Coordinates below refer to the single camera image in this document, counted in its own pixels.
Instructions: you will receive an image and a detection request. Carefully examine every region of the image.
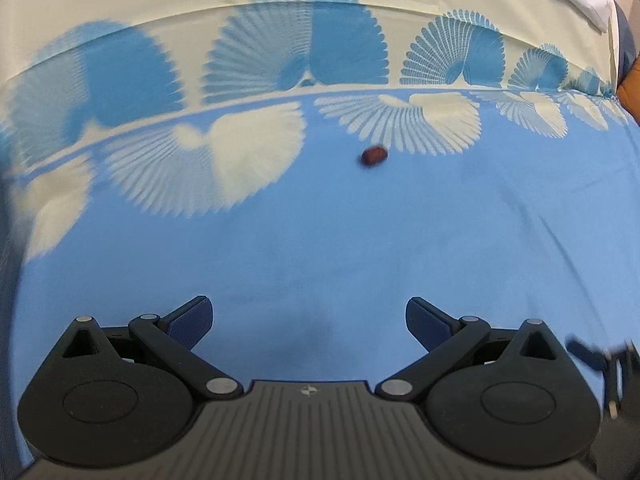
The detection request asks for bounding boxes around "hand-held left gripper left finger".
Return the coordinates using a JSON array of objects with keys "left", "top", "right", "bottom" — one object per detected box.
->
[{"left": 50, "top": 296, "right": 244, "bottom": 402}]

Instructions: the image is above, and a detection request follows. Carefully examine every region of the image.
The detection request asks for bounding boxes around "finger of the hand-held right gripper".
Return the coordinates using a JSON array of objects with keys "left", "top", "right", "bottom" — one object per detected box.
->
[{"left": 565, "top": 337, "right": 608, "bottom": 372}]

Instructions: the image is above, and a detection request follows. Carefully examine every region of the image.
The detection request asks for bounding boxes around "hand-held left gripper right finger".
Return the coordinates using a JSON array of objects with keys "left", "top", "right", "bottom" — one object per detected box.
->
[{"left": 375, "top": 297, "right": 568, "bottom": 401}]

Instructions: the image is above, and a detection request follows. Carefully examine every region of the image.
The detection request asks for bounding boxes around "dark red date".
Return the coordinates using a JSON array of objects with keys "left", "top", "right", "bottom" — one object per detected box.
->
[{"left": 358, "top": 145, "right": 390, "bottom": 168}]

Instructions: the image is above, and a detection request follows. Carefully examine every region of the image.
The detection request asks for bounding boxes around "blue fan-print cloth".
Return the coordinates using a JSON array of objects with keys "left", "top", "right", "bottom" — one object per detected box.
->
[{"left": 0, "top": 0, "right": 640, "bottom": 461}]

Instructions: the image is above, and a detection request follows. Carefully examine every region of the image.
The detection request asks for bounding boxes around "orange cushion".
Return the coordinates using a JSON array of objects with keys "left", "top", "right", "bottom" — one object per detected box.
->
[{"left": 617, "top": 52, "right": 640, "bottom": 126}]

